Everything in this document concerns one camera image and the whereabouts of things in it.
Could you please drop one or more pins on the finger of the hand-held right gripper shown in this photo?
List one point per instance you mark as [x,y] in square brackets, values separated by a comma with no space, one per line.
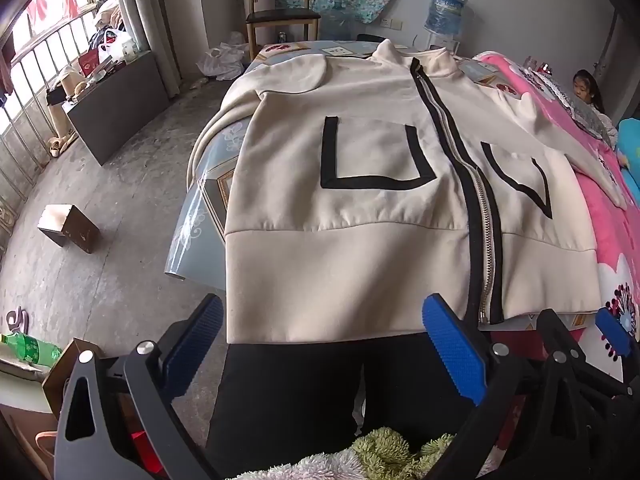
[552,327]
[615,331]

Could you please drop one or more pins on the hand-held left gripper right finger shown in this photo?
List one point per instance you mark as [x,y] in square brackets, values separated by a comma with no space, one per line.
[455,350]

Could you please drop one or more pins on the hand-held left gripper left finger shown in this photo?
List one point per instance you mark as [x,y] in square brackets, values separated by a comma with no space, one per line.
[195,345]

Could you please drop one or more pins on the cream jacket with black trim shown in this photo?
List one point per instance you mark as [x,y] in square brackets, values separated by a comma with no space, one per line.
[350,240]

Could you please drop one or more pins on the hanging dark clothes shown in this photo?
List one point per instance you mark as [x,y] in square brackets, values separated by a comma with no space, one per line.
[5,75]

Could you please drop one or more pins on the pink floral blanket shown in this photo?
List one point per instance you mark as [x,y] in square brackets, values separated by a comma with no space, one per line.
[610,230]

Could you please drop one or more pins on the person's black pants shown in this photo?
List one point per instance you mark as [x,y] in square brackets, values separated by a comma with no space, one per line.
[290,400]

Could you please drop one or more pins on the fluffy green and white garment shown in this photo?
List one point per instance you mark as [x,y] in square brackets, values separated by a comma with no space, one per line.
[375,455]

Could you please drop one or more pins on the open brown carton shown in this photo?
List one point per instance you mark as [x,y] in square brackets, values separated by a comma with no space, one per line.
[65,370]

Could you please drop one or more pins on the fruit print tablecloth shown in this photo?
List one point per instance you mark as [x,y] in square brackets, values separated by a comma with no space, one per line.
[210,200]

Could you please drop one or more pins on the green plastic bottle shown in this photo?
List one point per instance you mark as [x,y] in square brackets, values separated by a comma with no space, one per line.
[30,347]

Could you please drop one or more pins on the small brown wooden box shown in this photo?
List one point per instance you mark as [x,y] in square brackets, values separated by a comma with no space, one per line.
[75,230]

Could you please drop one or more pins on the purple slipper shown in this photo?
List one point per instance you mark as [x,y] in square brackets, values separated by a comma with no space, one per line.
[15,319]

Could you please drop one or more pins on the blue plush toy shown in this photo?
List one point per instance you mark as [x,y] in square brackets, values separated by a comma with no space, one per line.
[631,145]

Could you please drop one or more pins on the dark grey cabinet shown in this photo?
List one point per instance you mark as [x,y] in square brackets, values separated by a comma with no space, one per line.
[120,105]

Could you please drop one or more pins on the white plastic bag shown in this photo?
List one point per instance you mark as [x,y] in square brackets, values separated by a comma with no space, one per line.
[225,60]

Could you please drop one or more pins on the red box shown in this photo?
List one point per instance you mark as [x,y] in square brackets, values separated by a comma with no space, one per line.
[91,64]

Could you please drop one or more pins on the white water dispenser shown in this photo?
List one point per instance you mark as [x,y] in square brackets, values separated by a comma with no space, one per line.
[442,42]

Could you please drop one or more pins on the white shopping bag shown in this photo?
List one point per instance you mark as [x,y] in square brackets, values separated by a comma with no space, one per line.
[117,45]

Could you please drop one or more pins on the dark round bin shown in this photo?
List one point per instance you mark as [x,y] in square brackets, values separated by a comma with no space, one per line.
[369,38]

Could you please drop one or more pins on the grey curtain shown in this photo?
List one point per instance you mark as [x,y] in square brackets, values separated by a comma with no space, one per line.
[150,20]

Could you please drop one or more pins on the blue water jug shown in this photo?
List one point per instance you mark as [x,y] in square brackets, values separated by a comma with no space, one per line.
[445,10]

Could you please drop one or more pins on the wooden chair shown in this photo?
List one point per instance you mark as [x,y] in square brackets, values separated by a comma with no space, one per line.
[280,16]

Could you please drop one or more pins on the metal window railing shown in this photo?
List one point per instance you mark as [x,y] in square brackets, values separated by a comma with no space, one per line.
[55,31]

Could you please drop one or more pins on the empty clear water jug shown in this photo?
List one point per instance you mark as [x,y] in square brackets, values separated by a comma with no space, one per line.
[340,22]

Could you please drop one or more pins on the wall socket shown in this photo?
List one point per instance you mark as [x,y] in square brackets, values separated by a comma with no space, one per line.
[392,23]

